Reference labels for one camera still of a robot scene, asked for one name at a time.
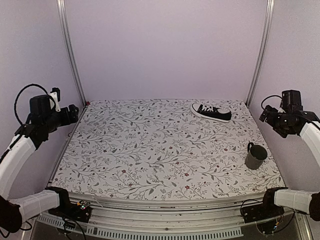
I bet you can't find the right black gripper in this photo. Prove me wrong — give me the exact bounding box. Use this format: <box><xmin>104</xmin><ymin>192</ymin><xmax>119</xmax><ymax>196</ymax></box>
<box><xmin>260</xmin><ymin>105</ymin><xmax>294</xmax><ymax>138</ymax></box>

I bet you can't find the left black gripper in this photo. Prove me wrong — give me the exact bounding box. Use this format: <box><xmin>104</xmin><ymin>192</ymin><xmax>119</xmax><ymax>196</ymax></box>
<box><xmin>43</xmin><ymin>103</ymin><xmax>79</xmax><ymax>133</ymax></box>

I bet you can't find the black white canvas sneaker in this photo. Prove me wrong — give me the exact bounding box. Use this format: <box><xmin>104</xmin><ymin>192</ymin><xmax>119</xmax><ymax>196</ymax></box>
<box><xmin>190</xmin><ymin>103</ymin><xmax>232</xmax><ymax>123</ymax></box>

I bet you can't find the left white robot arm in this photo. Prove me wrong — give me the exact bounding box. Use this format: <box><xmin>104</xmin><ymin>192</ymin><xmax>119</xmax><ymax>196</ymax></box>
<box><xmin>0</xmin><ymin>92</ymin><xmax>79</xmax><ymax>233</ymax></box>

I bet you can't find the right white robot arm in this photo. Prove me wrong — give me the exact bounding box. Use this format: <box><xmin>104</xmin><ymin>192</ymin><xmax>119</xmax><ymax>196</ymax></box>
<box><xmin>258</xmin><ymin>89</ymin><xmax>320</xmax><ymax>222</ymax></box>

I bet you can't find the grey metal mug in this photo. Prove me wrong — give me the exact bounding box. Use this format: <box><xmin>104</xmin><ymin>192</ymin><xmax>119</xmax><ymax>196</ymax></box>
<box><xmin>244</xmin><ymin>142</ymin><xmax>268</xmax><ymax>170</ymax></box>

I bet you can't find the floral patterned table mat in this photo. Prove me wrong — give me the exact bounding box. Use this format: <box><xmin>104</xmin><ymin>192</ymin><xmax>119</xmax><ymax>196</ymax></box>
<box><xmin>52</xmin><ymin>99</ymin><xmax>284</xmax><ymax>201</ymax></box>

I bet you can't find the right black looped cable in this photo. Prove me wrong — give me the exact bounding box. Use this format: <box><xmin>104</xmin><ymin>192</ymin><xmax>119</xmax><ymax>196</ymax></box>
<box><xmin>260</xmin><ymin>94</ymin><xmax>285</xmax><ymax>111</ymax></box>

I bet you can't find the black looped cable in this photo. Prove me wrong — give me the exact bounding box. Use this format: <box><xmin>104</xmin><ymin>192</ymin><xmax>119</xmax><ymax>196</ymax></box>
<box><xmin>260</xmin><ymin>94</ymin><xmax>285</xmax><ymax>111</ymax></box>
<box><xmin>13</xmin><ymin>83</ymin><xmax>51</xmax><ymax>126</ymax></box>

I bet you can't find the right aluminium frame post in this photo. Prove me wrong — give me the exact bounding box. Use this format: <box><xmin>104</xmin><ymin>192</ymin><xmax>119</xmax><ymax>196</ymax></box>
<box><xmin>245</xmin><ymin>0</ymin><xmax>275</xmax><ymax>109</ymax></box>

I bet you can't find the aluminium frame post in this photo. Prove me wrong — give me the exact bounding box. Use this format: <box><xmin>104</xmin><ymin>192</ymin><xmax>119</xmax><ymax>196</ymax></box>
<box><xmin>56</xmin><ymin>0</ymin><xmax>87</xmax><ymax>107</ymax></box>
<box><xmin>245</xmin><ymin>0</ymin><xmax>275</xmax><ymax>109</ymax></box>

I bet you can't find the left black looped cable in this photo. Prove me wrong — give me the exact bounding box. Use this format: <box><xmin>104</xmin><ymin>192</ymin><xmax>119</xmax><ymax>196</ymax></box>
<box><xmin>13</xmin><ymin>83</ymin><xmax>51</xmax><ymax>126</ymax></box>

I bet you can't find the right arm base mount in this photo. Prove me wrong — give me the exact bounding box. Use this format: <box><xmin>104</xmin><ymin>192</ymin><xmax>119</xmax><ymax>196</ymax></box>
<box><xmin>240</xmin><ymin>199</ymin><xmax>285</xmax><ymax>223</ymax></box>

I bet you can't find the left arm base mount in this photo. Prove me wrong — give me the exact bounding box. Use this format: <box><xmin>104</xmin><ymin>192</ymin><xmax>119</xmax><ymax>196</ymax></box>
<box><xmin>48</xmin><ymin>198</ymin><xmax>93</xmax><ymax>223</ymax></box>

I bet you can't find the left aluminium frame post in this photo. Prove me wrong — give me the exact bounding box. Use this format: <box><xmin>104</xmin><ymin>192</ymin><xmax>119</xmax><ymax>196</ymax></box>
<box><xmin>56</xmin><ymin>0</ymin><xmax>87</xmax><ymax>107</ymax></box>

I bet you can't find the front aluminium rail frame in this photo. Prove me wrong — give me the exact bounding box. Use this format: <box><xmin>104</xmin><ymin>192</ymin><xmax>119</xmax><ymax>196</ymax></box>
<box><xmin>21</xmin><ymin>193</ymin><xmax>315</xmax><ymax>240</ymax></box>

